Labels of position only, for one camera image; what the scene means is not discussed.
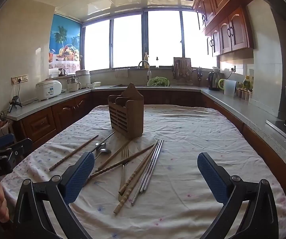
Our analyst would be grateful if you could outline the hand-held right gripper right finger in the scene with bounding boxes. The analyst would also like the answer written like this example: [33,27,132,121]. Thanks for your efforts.
[197,152,280,239]

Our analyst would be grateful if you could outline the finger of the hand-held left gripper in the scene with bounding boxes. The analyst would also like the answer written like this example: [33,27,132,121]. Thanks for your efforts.
[8,138,33,167]
[0,133,15,148]

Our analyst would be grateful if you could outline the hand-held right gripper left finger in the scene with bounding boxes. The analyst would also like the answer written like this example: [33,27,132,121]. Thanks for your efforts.
[13,151,95,239]

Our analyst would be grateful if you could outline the wooden chopstick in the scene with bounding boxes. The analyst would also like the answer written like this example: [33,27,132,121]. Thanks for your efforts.
[92,141,132,175]
[118,141,159,196]
[113,152,156,215]
[85,143,156,181]
[49,134,99,172]

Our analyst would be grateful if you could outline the wooden utensil holder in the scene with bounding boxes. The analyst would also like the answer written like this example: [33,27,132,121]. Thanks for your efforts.
[108,83,144,138]

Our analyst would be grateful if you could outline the wooden base cabinets with countertop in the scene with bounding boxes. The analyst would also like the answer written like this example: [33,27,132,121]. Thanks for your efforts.
[6,84,286,205]

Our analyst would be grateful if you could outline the metal spoon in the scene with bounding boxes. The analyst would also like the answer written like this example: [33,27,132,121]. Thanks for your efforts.
[94,148,112,158]
[95,131,115,150]

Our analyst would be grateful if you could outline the black device on tripod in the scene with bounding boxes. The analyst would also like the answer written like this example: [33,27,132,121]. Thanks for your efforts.
[7,96,23,113]

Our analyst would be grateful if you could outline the metal fork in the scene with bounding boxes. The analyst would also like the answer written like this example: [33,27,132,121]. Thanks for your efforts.
[118,146,130,202]

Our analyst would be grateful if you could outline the floral white tablecloth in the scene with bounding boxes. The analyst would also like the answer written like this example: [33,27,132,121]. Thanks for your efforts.
[0,105,286,239]

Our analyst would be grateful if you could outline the metal chopstick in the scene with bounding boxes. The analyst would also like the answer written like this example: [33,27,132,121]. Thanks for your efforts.
[143,139,164,193]
[140,139,162,193]
[132,139,160,206]

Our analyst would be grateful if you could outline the white rice cooker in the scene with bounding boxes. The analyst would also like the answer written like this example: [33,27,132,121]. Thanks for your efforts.
[35,79,62,102]

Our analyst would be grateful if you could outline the white juicer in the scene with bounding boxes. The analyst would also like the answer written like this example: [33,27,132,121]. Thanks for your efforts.
[67,77,81,92]

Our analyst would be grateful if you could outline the row of spice jars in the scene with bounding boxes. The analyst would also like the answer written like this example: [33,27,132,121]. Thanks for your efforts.
[235,88,253,102]

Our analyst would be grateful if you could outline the translucent white cup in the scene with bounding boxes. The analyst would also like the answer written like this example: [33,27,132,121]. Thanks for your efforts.
[223,79,237,97]

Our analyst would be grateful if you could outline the steel cooking pot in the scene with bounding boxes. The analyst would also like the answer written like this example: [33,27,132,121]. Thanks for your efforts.
[75,70,91,89]

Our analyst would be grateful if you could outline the black electric kettle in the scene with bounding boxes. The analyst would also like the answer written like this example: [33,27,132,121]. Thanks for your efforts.
[207,71,220,91]

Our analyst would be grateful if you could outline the group of condiment bottles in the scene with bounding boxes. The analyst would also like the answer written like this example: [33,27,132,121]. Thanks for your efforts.
[243,75,254,92]

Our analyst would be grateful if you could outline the knife block rack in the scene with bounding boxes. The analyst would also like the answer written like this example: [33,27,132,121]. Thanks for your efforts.
[172,66,197,87]

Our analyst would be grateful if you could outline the green colander with vegetables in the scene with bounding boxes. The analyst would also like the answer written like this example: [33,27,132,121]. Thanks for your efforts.
[147,76,170,87]

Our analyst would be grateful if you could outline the tropical fruit print blind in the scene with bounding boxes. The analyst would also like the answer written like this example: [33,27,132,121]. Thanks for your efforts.
[49,14,82,69]

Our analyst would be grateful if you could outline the metal faucet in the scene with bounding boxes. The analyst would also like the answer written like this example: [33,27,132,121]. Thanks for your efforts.
[138,60,153,80]

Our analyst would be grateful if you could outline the kitchen window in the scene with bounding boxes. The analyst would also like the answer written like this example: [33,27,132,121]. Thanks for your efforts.
[81,8,218,72]

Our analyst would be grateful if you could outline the wooden upper cabinets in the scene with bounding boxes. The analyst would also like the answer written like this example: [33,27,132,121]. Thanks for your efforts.
[192,0,258,57]

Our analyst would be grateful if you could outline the triple wall socket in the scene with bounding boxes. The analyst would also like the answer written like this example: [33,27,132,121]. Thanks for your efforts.
[11,74,29,84]

